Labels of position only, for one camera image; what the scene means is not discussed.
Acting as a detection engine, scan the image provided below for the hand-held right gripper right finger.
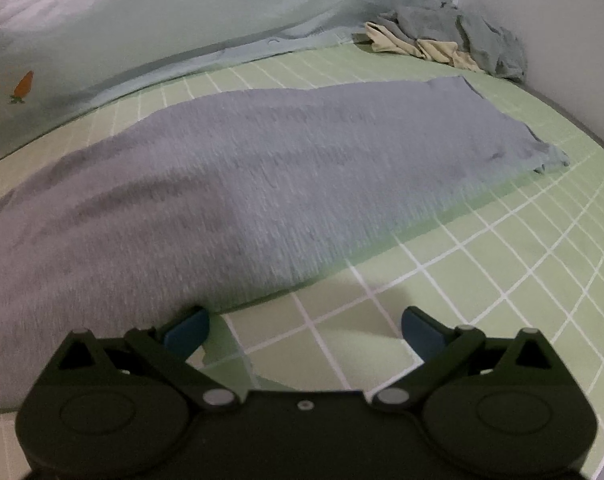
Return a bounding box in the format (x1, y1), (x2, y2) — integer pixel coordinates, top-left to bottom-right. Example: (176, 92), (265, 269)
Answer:
(373, 306), (560, 411)

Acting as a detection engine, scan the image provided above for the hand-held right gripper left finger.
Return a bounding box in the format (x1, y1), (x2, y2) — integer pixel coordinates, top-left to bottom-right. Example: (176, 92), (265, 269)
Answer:
(54, 305), (243, 412)

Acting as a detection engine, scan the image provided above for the large grey garment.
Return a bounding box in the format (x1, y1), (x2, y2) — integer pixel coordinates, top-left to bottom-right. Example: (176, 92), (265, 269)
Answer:
(0, 75), (571, 413)

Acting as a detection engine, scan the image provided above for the beige garment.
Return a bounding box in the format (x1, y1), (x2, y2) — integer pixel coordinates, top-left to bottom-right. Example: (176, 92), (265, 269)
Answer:
(364, 21), (481, 72)

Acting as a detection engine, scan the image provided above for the crumpled grey garment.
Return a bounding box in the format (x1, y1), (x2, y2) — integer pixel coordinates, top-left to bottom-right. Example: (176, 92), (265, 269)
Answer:
(382, 4), (529, 82)

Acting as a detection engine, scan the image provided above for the carrot print pale curtain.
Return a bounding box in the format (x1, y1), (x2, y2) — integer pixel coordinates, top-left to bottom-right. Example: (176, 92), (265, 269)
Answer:
(0, 0), (463, 162)

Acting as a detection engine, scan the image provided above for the grey bed frame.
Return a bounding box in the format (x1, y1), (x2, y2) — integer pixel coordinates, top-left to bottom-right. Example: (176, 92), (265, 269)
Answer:
(526, 84), (604, 162)

